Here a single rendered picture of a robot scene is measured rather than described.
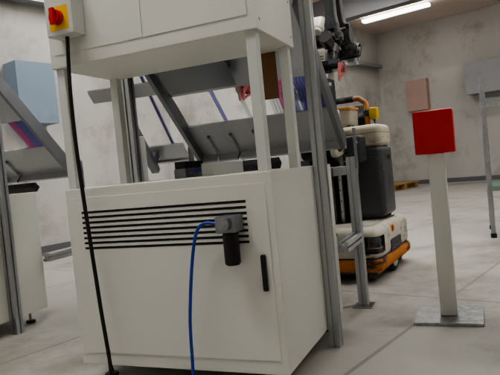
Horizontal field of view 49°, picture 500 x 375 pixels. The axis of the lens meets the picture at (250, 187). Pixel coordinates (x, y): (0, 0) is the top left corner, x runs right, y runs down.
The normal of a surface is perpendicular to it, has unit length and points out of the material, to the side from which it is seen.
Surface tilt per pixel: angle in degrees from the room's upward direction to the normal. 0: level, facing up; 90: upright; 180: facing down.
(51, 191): 90
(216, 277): 90
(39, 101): 90
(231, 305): 90
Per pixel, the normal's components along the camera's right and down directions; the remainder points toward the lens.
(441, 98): -0.62, 0.09
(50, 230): 0.78, -0.05
